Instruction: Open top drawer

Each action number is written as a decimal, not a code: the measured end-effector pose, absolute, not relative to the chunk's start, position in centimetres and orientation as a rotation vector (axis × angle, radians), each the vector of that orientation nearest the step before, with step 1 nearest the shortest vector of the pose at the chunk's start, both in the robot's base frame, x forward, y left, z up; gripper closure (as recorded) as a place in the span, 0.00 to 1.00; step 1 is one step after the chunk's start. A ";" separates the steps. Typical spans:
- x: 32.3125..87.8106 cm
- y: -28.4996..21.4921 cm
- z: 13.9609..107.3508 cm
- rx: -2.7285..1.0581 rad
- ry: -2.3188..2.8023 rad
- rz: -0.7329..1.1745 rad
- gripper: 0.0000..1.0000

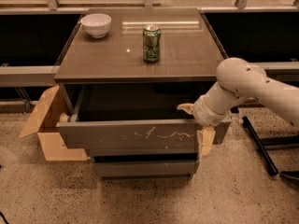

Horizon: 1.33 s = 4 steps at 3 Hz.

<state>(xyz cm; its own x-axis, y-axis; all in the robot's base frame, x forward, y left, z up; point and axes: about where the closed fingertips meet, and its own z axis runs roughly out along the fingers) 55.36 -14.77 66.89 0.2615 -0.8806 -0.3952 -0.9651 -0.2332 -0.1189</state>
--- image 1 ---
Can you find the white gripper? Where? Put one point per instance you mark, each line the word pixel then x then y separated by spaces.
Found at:
pixel 203 113

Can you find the grey top drawer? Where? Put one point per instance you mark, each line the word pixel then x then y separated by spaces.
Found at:
pixel 131 118

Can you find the grey drawer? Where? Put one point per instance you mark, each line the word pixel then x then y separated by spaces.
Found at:
pixel 131 118
pixel 121 152
pixel 145 168

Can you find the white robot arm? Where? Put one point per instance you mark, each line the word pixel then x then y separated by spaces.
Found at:
pixel 237 81

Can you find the grey bottom drawer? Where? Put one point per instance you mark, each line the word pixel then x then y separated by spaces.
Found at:
pixel 145 168

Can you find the grey drawer cabinet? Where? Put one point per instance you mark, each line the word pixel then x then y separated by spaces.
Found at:
pixel 189 56

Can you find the grey middle drawer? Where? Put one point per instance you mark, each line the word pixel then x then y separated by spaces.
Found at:
pixel 121 152

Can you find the open cardboard box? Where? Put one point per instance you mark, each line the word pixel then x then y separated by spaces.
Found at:
pixel 43 120

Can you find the black metal stand leg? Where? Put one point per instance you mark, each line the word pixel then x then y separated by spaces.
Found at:
pixel 262 143

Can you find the green soda can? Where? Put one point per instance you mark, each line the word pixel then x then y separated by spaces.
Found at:
pixel 151 43

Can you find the round cream knob object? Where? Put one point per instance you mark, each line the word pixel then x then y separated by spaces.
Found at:
pixel 64 117

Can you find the white ceramic bowl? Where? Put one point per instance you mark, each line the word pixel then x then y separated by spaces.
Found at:
pixel 97 25

